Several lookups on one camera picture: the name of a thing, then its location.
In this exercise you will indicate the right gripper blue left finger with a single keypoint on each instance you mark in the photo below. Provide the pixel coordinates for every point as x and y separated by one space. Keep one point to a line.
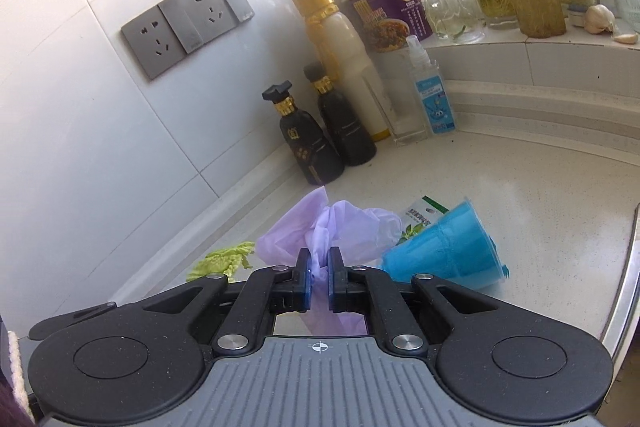
291 290

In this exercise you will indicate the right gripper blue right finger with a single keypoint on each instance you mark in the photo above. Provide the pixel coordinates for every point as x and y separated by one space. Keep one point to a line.
347 286

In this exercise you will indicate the purple rubber glove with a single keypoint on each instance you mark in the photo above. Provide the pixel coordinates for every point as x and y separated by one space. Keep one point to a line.
362 236

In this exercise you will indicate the blue plastic cup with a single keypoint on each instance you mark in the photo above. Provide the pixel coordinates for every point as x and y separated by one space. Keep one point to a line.
456 248

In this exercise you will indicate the green cabbage leaf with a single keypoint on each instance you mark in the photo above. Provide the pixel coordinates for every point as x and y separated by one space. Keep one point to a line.
225 261

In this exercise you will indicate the green white sachet wrapper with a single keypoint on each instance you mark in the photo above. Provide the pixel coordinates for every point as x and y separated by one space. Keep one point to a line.
420 215

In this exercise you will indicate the black bottle gold collar front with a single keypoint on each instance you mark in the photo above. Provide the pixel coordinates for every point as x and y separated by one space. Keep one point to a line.
314 153

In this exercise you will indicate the black bottle gold collar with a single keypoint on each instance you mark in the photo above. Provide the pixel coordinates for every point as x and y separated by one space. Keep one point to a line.
350 138
314 153

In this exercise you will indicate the black bottle gold collar rear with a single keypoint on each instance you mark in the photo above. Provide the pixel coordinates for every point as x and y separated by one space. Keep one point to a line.
350 138

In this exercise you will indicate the clear spray bottle blue label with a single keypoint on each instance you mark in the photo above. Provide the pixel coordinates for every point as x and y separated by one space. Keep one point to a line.
430 88

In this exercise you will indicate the clear rectangular glass container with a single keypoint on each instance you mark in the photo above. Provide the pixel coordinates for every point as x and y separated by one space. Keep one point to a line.
403 108

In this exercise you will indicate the white bottle yellow cap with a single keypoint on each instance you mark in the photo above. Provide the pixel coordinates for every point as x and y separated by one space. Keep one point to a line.
347 64

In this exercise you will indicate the purple instant noodle cup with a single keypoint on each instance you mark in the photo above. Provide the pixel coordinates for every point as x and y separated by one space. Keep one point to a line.
384 25

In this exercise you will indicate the loose garlic bulb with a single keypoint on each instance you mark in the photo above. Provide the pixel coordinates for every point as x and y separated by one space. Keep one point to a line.
598 18

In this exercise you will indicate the garlic clove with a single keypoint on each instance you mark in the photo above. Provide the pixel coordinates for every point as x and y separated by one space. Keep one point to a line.
629 39

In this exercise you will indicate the grey wall power sockets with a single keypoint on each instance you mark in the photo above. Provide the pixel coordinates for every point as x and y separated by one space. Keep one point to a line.
165 34

